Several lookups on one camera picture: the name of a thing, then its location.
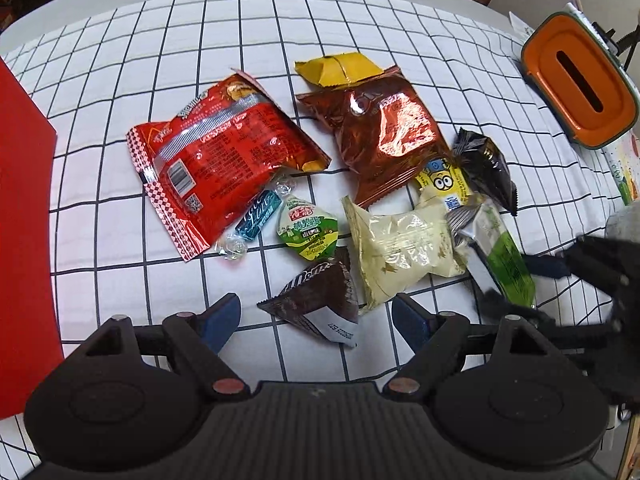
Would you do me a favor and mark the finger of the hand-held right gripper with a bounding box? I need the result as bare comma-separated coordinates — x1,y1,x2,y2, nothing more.
522,235,631,301
475,290,621,356

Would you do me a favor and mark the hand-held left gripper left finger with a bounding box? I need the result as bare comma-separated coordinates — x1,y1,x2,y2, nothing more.
85,294,251,401

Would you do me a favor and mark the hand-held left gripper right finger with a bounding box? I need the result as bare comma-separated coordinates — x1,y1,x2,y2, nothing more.
384,294,556,403

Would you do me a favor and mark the green and white packet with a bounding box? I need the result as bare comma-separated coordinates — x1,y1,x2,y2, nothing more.
445,202,538,311

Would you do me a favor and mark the cream snack packet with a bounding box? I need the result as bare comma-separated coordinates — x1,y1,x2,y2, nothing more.
341,187,468,313

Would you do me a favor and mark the brown triangular snack packet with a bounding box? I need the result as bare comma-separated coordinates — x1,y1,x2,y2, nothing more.
256,246,361,348

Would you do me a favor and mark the teal candy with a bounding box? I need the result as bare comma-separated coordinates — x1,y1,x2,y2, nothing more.
215,176,296,261

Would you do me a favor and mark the black snack packet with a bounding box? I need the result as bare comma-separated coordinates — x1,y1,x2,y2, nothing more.
452,128,518,217

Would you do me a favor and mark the large red snack bag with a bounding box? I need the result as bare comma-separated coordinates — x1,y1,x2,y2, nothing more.
126,72,332,262

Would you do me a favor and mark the shiny brown snack bag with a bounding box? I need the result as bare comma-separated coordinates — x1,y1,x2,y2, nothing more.
295,66,453,210

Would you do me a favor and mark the red cardboard box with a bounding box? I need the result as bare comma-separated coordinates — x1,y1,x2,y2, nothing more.
0,55,63,421

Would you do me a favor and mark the colourful printed carton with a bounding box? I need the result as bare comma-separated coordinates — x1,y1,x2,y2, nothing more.
602,130,640,206

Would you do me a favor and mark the green white triangular packet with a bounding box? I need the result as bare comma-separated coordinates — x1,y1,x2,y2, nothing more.
276,195,341,261

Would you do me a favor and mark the yellow cartoon snack packet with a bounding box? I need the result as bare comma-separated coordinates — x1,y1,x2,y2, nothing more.
414,157,473,207

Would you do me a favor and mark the orange tissue box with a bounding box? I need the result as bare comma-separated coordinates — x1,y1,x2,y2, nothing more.
520,7,640,150

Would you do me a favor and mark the black metal stand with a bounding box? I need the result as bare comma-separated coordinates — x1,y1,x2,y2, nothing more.
592,21,640,57

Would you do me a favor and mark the white paper sheet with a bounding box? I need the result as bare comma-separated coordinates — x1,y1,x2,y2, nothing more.
509,10,537,37

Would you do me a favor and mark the yellow foil packet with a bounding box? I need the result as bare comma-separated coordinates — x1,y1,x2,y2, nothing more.
294,52,385,90

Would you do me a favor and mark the checked white tablecloth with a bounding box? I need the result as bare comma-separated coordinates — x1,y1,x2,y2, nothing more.
0,0,640,480

